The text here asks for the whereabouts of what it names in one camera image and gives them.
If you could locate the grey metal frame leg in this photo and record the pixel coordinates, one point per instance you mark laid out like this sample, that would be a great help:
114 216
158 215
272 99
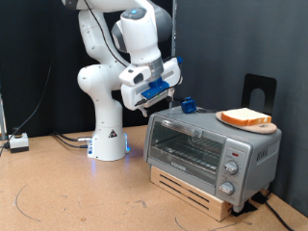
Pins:
2 122

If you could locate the vertical metal pole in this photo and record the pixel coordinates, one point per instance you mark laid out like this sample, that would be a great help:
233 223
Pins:
174 38

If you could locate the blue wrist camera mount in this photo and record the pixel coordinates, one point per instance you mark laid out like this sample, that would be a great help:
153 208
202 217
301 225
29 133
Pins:
154 88

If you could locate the white bread slice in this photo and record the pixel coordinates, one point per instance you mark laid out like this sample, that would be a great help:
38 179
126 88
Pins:
243 116

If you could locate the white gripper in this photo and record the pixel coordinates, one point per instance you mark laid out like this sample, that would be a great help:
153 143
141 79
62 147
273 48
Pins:
131 93

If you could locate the black metal bracket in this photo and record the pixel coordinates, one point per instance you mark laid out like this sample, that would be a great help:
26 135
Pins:
248 89

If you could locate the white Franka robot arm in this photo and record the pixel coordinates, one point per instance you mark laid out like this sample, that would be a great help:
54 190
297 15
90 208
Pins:
109 128

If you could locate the emergency stop button box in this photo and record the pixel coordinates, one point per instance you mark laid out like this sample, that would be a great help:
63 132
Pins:
18 142

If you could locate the slatted wooden riser block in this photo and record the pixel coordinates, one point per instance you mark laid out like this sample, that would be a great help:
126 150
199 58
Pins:
192 195

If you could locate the black foam pad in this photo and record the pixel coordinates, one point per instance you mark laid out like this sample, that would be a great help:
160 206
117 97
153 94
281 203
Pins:
247 208

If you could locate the silver toaster oven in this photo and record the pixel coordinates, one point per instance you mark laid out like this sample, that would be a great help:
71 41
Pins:
256 154

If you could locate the round wooden serving board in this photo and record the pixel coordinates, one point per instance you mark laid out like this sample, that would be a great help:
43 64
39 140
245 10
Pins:
263 129

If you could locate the silver oven knob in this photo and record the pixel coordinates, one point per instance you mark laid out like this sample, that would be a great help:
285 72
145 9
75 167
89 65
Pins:
226 188
231 167

